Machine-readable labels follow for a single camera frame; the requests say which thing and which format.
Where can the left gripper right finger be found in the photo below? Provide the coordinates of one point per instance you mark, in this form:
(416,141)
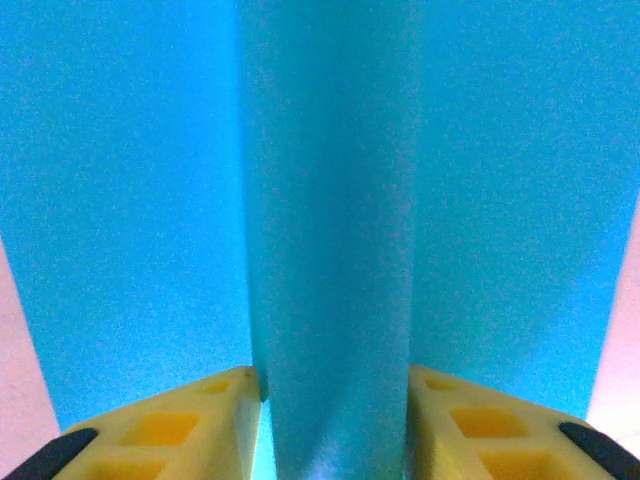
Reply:
(495,440)

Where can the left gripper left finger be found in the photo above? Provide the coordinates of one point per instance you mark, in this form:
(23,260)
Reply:
(165,440)

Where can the blue square paper sheet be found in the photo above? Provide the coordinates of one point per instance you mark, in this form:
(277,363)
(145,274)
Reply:
(320,200)

